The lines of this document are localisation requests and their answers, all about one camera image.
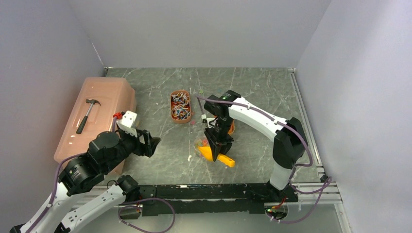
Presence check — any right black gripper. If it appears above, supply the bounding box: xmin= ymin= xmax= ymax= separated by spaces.
xmin=205 ymin=116 xmax=234 ymax=161

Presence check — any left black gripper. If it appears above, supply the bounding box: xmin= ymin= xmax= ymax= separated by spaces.
xmin=104 ymin=127 xmax=161 ymax=172

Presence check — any orange plastic scoop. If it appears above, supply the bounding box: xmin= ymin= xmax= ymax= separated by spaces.
xmin=198 ymin=146 xmax=236 ymax=167

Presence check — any clear plastic jar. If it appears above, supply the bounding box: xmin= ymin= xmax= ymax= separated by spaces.
xmin=193 ymin=135 xmax=209 ymax=157

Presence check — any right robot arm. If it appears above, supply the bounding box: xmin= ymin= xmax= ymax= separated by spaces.
xmin=197 ymin=90 xmax=310 ymax=201

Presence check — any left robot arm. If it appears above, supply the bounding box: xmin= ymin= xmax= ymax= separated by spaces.
xmin=10 ymin=130 xmax=161 ymax=233

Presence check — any tray of gummy candies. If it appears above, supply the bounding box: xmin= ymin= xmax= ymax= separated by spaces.
xmin=228 ymin=121 xmax=235 ymax=136

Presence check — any pink plastic storage box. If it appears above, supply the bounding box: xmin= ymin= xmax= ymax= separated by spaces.
xmin=54 ymin=77 xmax=137 ymax=163

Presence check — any black hammer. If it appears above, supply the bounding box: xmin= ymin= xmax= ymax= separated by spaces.
xmin=76 ymin=99 xmax=101 ymax=134

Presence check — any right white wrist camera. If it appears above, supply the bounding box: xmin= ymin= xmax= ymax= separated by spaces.
xmin=201 ymin=114 xmax=215 ymax=124

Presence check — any black base frame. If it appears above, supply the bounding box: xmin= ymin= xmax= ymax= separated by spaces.
xmin=115 ymin=175 xmax=298 ymax=216

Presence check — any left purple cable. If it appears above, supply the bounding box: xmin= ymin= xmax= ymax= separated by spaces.
xmin=118 ymin=194 xmax=176 ymax=233

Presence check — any aluminium table rail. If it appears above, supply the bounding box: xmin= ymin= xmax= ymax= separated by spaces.
xmin=287 ymin=67 xmax=352 ymax=233

